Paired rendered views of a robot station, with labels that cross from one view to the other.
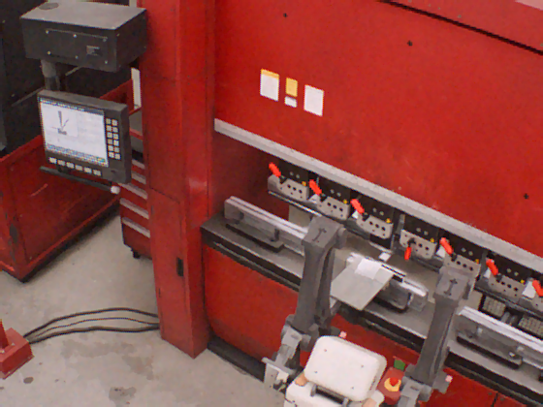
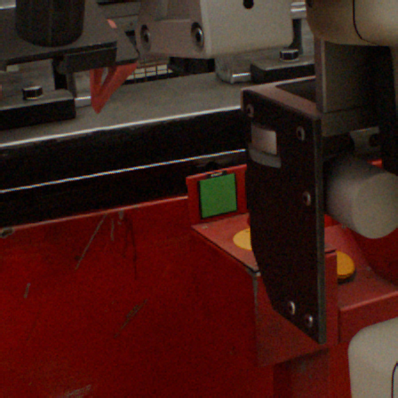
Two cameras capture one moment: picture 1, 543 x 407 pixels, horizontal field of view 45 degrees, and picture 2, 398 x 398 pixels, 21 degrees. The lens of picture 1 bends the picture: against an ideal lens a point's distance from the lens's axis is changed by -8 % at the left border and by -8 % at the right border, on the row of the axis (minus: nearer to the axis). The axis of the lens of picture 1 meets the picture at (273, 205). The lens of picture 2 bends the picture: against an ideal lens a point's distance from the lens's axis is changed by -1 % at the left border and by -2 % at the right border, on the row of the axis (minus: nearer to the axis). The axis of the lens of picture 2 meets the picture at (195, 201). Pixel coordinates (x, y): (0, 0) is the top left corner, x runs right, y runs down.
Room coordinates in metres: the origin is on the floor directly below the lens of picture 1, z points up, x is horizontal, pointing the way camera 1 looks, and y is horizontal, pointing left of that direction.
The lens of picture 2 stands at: (1.16, 0.42, 1.23)
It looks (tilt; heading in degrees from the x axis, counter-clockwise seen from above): 20 degrees down; 307
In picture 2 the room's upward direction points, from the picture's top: 4 degrees counter-clockwise
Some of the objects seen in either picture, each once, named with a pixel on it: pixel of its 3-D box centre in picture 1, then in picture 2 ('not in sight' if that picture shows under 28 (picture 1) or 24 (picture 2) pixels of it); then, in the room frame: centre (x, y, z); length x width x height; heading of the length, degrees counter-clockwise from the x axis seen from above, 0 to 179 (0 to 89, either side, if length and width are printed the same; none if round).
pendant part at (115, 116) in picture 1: (87, 133); not in sight; (2.53, 0.81, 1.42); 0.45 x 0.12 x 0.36; 70
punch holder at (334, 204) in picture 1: (337, 193); not in sight; (2.38, -0.26, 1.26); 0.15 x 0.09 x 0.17; 55
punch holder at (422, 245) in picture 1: (423, 232); not in sight; (2.16, -0.59, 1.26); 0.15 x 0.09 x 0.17; 55
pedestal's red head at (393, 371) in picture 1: (402, 391); (297, 251); (1.75, -0.55, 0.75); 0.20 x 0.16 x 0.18; 61
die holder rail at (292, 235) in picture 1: (271, 227); not in sight; (2.57, 0.01, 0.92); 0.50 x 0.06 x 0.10; 55
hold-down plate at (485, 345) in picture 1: (490, 348); (353, 61); (1.86, -0.91, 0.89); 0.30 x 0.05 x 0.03; 55
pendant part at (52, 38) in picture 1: (87, 100); not in sight; (2.62, 0.83, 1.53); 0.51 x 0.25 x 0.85; 70
